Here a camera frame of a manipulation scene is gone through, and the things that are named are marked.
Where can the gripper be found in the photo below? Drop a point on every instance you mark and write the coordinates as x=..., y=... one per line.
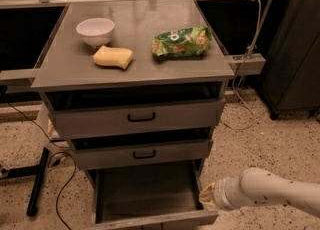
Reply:
x=219, y=194

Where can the grey bottom drawer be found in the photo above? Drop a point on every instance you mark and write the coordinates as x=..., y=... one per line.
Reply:
x=149, y=197

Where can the grey drawer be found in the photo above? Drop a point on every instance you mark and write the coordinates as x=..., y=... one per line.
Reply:
x=122, y=120
x=149, y=197
x=142, y=154

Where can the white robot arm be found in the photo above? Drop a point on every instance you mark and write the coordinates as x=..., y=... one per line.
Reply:
x=255, y=187

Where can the grey middle drawer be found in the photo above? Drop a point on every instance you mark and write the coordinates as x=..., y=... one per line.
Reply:
x=142, y=154

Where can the grey drawer cabinet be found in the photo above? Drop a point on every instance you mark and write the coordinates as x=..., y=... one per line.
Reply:
x=69, y=79

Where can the grey top drawer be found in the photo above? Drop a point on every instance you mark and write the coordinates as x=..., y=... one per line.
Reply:
x=122, y=120

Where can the dark cabinet on right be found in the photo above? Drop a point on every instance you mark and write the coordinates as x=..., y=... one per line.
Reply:
x=291, y=77

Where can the green chip bag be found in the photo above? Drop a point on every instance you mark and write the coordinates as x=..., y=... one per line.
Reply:
x=185, y=42

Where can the black table leg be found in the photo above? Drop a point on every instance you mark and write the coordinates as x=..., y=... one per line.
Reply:
x=38, y=171

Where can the yellow sponge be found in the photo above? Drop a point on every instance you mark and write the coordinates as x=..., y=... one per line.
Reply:
x=113, y=57

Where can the white bowl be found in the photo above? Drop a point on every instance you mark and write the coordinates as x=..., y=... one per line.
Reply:
x=96, y=32

